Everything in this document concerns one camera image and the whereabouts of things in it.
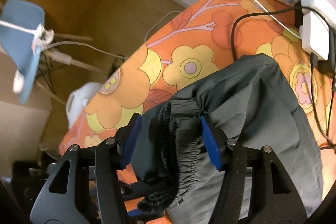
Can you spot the white object beside bed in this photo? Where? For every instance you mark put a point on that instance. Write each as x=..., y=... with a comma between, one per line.
x=79, y=99

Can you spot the white clip lamp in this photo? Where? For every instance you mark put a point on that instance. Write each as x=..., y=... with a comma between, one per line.
x=43, y=39

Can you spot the blue phone in clamp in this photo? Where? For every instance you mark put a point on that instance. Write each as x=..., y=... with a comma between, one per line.
x=17, y=44

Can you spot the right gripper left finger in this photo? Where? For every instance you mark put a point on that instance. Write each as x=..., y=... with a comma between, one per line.
x=127, y=137

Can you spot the white charger block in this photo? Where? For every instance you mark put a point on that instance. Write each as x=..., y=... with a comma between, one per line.
x=315, y=36

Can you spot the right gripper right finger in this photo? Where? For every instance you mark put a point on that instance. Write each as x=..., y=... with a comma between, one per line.
x=215, y=142

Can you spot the orange floral bedsheet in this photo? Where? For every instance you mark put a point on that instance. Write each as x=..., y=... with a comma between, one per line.
x=197, y=42

